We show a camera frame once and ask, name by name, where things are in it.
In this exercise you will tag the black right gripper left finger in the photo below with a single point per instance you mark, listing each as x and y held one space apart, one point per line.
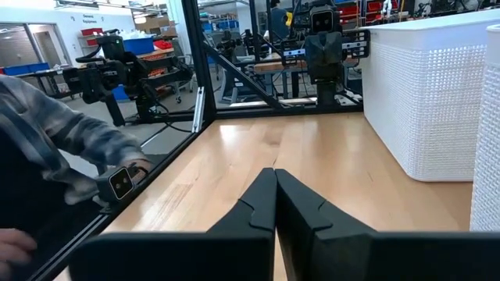
195 257

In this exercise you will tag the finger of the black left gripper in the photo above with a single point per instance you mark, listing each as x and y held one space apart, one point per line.
314 54
333 54

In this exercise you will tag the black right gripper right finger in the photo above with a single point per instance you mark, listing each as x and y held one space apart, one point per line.
371 257

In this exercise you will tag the black idle robot arm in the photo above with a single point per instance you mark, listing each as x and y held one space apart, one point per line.
117 74

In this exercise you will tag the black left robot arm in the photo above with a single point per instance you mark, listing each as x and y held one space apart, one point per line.
326 93

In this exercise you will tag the wooden workbench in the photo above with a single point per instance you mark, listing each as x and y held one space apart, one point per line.
269 66

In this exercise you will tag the person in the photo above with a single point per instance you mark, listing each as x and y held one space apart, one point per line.
58 129
279 21

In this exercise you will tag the white perforated basket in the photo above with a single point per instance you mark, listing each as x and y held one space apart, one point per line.
488 156
429 109

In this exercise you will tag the cardboard box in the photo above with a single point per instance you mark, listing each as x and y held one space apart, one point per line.
152 24

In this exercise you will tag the blue storage bin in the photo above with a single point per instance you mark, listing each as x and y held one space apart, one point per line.
27 69
138 46

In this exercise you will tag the person's hand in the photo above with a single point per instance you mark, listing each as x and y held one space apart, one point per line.
15 250

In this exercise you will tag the red storage bin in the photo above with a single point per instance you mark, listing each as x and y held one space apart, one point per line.
91 31

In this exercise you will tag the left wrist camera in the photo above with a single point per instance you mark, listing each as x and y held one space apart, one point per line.
322 21

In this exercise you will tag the small grey stereo camera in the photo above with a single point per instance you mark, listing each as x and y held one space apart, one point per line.
119 183

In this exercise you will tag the black aluminium frame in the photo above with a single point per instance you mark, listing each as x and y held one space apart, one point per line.
198 58

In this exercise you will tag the silver frame bracket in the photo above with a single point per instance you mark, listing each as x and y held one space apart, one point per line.
199 111

